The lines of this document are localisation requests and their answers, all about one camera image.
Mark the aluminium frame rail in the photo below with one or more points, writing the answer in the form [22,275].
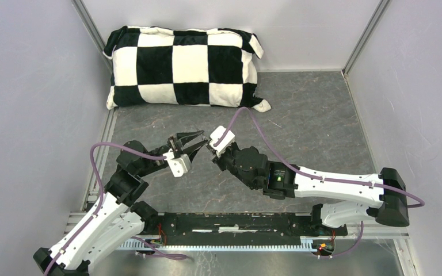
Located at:
[371,229]

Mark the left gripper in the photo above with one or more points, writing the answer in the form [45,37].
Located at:
[185,137]

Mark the black and white checkered pillow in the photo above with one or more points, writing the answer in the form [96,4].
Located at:
[192,67]

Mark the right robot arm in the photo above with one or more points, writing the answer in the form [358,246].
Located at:
[359,197]

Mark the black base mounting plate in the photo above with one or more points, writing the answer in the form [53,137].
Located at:
[236,229]

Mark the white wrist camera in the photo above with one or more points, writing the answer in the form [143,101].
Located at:
[178,166]
[218,145]

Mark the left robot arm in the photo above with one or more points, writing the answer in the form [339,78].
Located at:
[117,215]

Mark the white slotted cable duct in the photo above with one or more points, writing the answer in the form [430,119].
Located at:
[303,245]

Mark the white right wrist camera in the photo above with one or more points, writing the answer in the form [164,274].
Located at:
[218,145]

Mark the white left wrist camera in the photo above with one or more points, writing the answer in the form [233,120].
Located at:
[178,166]

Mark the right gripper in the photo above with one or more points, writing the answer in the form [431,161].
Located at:
[219,159]

